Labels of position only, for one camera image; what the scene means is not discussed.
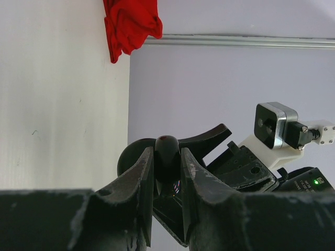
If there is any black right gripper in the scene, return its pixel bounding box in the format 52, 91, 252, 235
178, 123, 280, 192

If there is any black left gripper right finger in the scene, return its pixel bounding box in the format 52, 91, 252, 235
181, 148, 251, 250

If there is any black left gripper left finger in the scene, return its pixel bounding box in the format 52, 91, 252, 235
67, 147, 154, 250

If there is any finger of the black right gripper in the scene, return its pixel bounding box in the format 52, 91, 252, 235
153, 195, 188, 247

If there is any black round earbud case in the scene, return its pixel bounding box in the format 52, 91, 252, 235
117, 135, 183, 196

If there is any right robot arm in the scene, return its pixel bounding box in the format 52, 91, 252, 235
153, 124, 334, 250

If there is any red crumpled cloth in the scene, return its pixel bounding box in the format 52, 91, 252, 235
103, 0, 163, 64

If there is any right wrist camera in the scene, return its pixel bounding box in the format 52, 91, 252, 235
239, 102, 334, 170

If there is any right aluminium frame post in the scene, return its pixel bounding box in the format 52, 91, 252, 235
145, 35, 334, 50

